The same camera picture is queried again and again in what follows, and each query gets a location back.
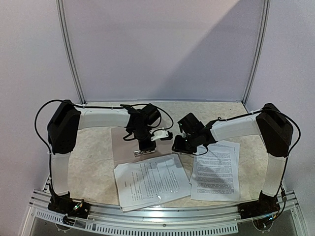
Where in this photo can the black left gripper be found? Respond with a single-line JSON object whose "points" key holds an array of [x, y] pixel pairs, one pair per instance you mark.
{"points": [[150, 147]]}

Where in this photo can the metal folder clip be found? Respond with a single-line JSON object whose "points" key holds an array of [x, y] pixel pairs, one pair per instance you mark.
{"points": [[139, 153]]}

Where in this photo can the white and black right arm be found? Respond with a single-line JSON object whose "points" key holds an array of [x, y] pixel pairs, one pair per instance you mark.
{"points": [[266, 133]]}

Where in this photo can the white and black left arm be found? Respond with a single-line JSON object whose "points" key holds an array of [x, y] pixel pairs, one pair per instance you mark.
{"points": [[71, 123]]}

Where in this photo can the white paper stack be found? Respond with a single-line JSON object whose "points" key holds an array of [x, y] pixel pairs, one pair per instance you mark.
{"points": [[214, 174]]}

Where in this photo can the aluminium front rail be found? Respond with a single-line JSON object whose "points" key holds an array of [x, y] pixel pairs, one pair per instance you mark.
{"points": [[109, 220]]}

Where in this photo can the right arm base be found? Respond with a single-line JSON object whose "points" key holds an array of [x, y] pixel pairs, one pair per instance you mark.
{"points": [[264, 206]]}

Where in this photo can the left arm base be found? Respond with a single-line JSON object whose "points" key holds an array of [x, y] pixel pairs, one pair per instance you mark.
{"points": [[69, 206]]}

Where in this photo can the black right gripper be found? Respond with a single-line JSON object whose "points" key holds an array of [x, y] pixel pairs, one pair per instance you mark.
{"points": [[180, 144]]}

